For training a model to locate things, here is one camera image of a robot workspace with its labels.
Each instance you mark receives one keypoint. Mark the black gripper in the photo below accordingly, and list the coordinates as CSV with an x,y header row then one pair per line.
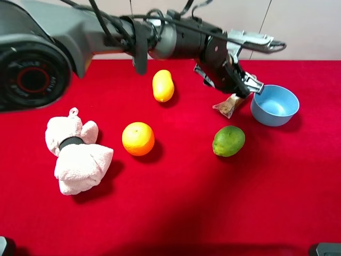
x,y
226,76

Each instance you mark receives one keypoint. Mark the clear snack packet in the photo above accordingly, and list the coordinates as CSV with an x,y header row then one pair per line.
x,y
227,107

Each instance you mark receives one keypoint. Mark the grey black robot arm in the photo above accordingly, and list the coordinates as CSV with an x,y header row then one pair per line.
x,y
43,45

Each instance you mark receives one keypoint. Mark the dark object bottom right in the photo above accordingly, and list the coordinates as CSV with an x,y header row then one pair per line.
x,y
325,249

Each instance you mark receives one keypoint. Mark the dark object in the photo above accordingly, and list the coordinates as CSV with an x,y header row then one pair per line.
x,y
325,249
7,246

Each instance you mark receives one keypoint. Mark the dark object bottom left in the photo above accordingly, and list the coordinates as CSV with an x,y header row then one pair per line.
x,y
7,246

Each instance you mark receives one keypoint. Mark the blue bowl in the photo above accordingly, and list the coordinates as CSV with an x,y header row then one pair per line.
x,y
275,106

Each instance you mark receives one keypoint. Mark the green lime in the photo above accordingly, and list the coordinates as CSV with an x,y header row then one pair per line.
x,y
228,141

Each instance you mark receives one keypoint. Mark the yellow mango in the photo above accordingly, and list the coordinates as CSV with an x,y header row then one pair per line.
x,y
163,86

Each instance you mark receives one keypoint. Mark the orange fruit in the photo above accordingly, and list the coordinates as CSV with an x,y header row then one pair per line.
x,y
138,138

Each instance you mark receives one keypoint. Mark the red velvet tablecloth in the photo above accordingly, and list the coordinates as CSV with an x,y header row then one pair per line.
x,y
278,195

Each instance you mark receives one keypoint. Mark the pink towel bundle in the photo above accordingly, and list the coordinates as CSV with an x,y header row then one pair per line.
x,y
81,163

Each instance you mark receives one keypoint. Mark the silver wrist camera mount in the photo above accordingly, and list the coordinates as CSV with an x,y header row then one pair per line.
x,y
238,40

